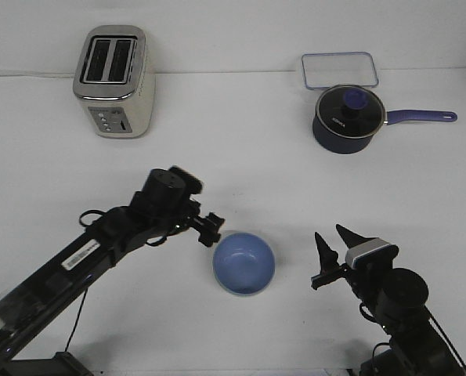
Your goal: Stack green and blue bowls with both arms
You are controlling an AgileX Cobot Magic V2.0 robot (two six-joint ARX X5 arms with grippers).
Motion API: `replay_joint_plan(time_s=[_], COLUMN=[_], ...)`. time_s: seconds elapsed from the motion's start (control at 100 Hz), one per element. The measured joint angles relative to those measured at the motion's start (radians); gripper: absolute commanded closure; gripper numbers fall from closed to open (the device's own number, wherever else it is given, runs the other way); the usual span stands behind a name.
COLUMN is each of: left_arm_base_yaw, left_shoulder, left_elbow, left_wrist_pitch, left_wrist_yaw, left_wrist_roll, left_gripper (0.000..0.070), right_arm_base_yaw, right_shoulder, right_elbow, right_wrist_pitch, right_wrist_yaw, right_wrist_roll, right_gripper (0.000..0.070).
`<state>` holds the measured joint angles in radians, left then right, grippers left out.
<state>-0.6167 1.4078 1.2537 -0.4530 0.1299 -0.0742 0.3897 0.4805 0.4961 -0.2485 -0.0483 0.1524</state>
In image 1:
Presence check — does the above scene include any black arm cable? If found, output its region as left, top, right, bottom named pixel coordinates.
left=62, top=213, right=171, bottom=353
left=359, top=305, right=466, bottom=376

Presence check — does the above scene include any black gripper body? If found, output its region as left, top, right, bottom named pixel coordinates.
left=311, top=264, right=358, bottom=291
left=190, top=212, right=225, bottom=247

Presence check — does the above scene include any glass pot lid blue knob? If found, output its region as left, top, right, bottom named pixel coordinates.
left=316, top=85, right=386, bottom=139

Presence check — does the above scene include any blue bowl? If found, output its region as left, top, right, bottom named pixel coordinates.
left=212, top=230, right=276, bottom=279

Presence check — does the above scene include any silver cream two-slot toaster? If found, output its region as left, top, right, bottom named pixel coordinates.
left=73, top=25, right=156, bottom=139

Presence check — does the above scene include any dark blue saucepan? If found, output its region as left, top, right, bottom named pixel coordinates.
left=312, top=110, right=457, bottom=154

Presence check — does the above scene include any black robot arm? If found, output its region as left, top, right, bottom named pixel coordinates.
left=311, top=225, right=466, bottom=375
left=0, top=166, right=224, bottom=363

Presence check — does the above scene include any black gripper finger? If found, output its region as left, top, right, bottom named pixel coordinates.
left=314, top=232, right=339, bottom=274
left=335, top=224, right=373, bottom=248

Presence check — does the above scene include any clear blue-rimmed container lid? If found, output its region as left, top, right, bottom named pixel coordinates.
left=301, top=52, right=379, bottom=90

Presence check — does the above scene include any green bowl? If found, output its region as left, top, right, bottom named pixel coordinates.
left=215, top=276, right=274, bottom=297

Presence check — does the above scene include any white toaster power cord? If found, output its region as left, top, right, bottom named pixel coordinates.
left=0, top=69, right=77, bottom=78

